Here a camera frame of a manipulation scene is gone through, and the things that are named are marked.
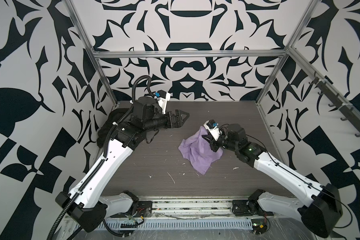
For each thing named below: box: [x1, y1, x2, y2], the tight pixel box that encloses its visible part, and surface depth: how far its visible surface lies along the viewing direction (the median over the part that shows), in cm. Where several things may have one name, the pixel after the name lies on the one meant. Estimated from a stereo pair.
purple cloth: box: [178, 126, 223, 176], surface depth 89 cm
